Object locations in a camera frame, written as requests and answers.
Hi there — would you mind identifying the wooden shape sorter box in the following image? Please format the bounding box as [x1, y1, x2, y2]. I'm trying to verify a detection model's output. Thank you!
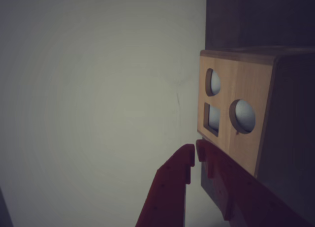
[196, 47, 315, 220]

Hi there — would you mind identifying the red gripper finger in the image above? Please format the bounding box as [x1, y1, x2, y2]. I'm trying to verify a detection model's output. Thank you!
[195, 139, 315, 227]
[134, 143, 195, 227]

